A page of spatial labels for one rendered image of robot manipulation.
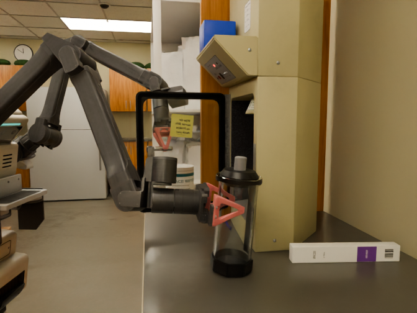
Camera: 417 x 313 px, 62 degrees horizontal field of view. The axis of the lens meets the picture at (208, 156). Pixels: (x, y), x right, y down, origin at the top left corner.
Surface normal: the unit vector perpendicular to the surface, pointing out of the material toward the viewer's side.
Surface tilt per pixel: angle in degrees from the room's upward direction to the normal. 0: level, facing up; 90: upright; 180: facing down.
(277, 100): 90
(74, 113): 90
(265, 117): 90
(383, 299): 0
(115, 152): 74
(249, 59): 90
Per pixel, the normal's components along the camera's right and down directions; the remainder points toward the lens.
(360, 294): 0.00, -0.99
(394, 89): -0.98, 0.02
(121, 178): -0.18, -0.16
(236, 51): 0.18, 0.11
